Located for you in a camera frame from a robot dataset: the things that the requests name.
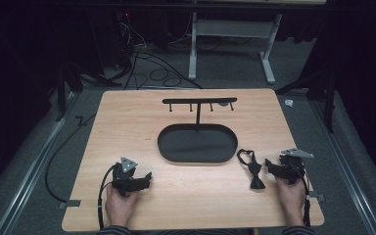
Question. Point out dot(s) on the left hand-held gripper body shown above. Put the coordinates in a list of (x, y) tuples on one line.
[(126, 178)]

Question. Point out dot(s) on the person's left hand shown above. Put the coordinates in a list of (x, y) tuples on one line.
[(120, 205)]

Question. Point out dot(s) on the person's left striped sleeve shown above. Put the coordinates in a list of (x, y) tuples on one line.
[(114, 230)]

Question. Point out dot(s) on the white metal desk frame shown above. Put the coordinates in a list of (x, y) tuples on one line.
[(231, 28)]

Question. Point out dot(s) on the black hook stand with tray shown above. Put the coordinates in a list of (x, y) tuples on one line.
[(197, 143)]

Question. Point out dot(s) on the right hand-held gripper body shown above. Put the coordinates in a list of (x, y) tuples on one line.
[(294, 164)]

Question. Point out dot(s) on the person's striped sleeve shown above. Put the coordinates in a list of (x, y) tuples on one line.
[(114, 230), (298, 230)]

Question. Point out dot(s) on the person's right striped sleeve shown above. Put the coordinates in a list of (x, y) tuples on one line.
[(298, 230)]

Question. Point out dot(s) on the grey metal floor rail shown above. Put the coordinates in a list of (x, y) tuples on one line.
[(349, 163), (29, 169)]

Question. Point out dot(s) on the black metal stand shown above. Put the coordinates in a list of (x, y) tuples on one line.
[(66, 83), (329, 94)]

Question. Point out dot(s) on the small white crumpled scrap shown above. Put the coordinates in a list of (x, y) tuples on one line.
[(289, 103)]

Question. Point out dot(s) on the black bow tie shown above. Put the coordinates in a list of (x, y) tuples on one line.
[(254, 171)]

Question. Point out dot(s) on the grey tape strip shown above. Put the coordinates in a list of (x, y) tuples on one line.
[(69, 204), (316, 196)]

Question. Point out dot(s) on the person's right hand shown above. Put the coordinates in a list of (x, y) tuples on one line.
[(290, 200)]

